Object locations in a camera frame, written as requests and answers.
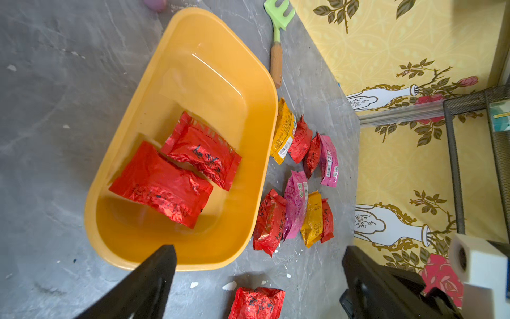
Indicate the black wire mesh basket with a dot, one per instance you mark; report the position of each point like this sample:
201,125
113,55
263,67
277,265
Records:
479,161

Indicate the patterned tin jar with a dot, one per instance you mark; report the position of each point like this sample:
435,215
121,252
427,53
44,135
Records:
499,115

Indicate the red foil tea bag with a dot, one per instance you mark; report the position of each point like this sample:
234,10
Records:
150,179
257,303
328,222
312,158
199,145
270,223
302,140

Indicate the yellow tea bag packet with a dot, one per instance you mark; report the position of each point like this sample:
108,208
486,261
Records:
313,223
284,132

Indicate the green toy rake wooden handle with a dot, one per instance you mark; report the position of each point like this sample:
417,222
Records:
280,16

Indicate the magenta tea bag packet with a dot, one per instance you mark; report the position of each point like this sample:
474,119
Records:
296,195

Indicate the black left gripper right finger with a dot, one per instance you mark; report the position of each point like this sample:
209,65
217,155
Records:
377,291

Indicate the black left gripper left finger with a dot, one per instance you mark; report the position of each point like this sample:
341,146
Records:
143,293

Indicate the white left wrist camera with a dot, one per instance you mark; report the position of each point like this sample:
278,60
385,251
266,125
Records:
482,266

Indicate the orange oval storage box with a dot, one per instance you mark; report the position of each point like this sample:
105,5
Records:
200,66

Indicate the purple toy fork pink handle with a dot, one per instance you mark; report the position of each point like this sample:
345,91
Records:
156,5

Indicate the pink tea bag packet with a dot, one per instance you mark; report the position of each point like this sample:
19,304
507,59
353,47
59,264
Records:
329,163

